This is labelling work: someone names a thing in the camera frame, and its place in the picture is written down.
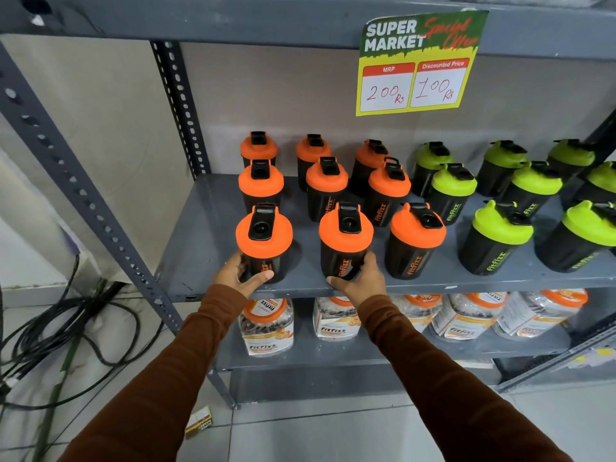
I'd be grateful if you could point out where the grey rack with yellow tags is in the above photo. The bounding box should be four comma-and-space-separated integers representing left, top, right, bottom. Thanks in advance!
495, 326, 616, 393

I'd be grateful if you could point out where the group of orange-lid shakers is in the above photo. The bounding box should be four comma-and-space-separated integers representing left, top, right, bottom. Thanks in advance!
238, 131, 447, 281

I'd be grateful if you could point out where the orange-lid black shaker bottle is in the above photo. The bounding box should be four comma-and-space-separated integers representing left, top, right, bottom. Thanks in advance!
235, 202, 294, 285
318, 201, 375, 282

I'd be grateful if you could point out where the group of green-lid shakers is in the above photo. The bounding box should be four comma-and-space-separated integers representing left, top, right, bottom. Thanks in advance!
411, 138, 616, 278

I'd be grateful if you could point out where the person's left forearm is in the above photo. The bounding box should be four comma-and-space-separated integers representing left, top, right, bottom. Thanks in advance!
58, 284, 249, 462

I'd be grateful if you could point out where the clear jar with orange lid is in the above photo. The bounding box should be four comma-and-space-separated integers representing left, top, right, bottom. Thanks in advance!
313, 296, 362, 342
430, 292, 507, 341
237, 298, 295, 358
493, 289, 589, 340
391, 294, 444, 333

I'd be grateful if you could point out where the green rod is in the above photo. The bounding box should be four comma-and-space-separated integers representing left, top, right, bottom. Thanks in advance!
32, 327, 80, 462

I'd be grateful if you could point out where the bundle of black cables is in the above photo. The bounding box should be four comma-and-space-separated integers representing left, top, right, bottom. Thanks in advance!
0, 254, 165, 415

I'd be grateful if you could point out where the person's right forearm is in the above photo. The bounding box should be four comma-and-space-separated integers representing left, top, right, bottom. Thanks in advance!
356, 295, 574, 462

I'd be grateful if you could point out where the green yellow price sign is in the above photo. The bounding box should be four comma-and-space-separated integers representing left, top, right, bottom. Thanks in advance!
355, 10, 490, 117

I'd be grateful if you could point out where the small yellow white carton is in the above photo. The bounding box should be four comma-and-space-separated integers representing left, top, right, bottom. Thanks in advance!
185, 405, 213, 434

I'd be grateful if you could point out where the person's right hand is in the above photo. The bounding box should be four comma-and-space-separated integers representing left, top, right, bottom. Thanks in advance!
327, 251, 389, 309

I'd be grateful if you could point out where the person's left hand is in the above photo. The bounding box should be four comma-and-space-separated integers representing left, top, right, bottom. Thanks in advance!
214, 251, 275, 299

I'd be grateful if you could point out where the grey metal shelving rack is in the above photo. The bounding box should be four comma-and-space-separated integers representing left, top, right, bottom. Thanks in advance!
0, 0, 616, 410

